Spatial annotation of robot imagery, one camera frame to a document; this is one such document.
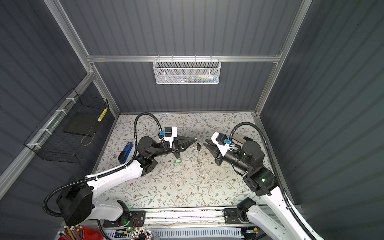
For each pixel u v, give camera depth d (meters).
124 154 0.94
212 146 0.58
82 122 0.77
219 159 0.53
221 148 0.52
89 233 0.68
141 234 0.55
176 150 0.57
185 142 0.59
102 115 0.81
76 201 0.41
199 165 0.91
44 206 0.40
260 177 0.46
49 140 0.64
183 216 0.75
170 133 0.53
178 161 0.94
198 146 0.62
